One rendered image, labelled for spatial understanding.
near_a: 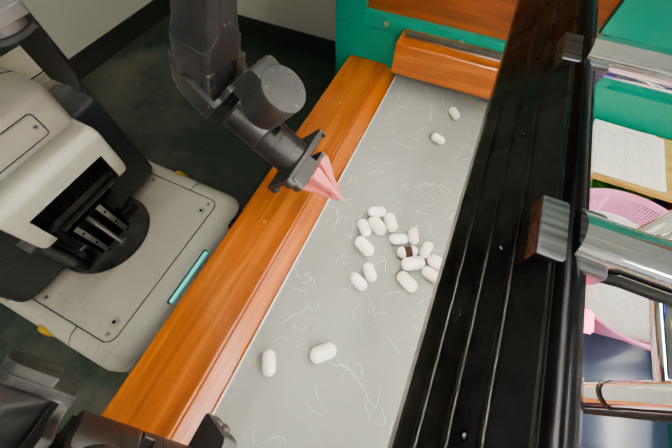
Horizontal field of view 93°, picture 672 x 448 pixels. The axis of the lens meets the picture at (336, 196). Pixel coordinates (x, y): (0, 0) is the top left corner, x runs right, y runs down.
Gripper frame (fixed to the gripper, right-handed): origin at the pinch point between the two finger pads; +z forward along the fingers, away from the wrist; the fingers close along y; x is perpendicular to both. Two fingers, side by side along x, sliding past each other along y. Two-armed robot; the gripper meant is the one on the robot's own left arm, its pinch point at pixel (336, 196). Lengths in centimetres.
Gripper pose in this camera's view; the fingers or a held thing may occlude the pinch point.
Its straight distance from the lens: 50.3
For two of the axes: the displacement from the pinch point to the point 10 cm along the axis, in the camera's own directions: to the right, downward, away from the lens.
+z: 6.8, 6.1, 4.1
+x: -6.0, 1.5, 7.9
